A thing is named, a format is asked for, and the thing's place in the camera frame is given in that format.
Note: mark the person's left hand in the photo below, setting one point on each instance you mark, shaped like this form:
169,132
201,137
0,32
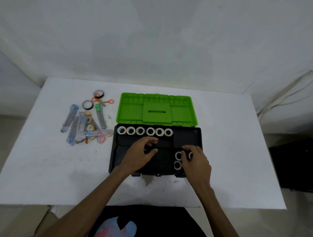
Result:
137,156

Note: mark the person's black clothing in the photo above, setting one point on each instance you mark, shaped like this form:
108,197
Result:
151,219

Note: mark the black toolbox with green lid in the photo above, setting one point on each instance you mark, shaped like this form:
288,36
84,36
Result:
129,110

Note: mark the person's right hand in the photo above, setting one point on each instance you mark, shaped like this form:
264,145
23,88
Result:
198,171

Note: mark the brown cardboard piece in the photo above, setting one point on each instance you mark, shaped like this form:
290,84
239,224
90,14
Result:
46,224

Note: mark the person's left forearm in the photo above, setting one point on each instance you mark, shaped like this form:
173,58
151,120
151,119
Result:
85,207

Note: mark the black tape roll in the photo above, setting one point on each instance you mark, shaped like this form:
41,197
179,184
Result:
95,94

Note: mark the person's right forearm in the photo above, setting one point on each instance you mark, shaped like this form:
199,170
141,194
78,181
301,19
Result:
215,212

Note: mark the black toolbox tray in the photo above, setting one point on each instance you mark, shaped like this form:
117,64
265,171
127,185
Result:
185,136

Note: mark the blue knife package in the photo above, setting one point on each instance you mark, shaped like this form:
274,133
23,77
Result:
69,118
73,131

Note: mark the orange handled scissors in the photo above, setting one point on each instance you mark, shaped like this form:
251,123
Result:
107,101

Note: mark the pile of small tape rolls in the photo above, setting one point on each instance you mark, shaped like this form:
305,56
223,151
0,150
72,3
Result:
88,128

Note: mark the dark tape roll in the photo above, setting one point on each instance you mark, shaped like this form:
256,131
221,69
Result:
83,105

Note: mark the green utility knife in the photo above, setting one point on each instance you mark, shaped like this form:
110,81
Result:
100,118

